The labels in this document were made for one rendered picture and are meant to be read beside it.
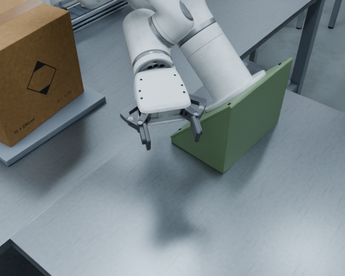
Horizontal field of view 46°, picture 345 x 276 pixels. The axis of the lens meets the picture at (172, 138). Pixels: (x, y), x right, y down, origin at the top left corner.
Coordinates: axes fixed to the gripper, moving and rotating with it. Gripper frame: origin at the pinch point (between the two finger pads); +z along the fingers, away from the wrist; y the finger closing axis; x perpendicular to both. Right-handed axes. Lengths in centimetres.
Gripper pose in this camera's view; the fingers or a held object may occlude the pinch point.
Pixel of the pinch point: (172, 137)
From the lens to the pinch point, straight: 74.3
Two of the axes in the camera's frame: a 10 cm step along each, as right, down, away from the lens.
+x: 0.6, -5.5, -8.3
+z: 2.3, 8.2, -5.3
